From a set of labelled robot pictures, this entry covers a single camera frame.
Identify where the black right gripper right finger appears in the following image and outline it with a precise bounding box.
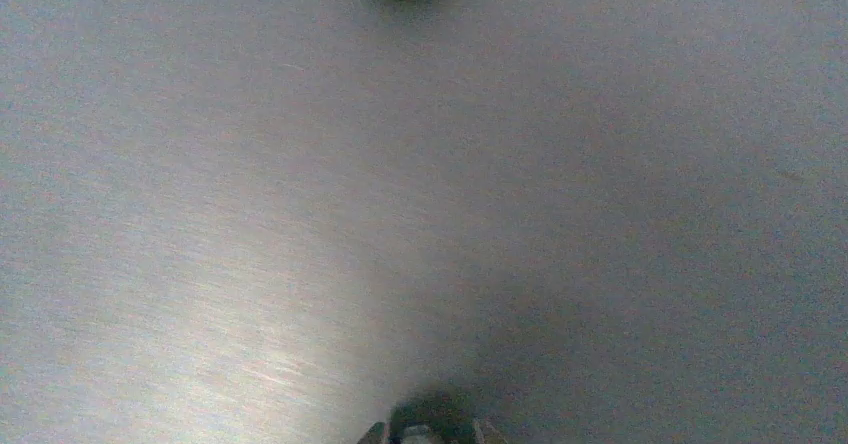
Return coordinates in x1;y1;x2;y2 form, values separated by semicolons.
472;418;508;444

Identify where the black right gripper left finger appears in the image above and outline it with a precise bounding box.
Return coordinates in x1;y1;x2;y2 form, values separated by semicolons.
357;422;390;444

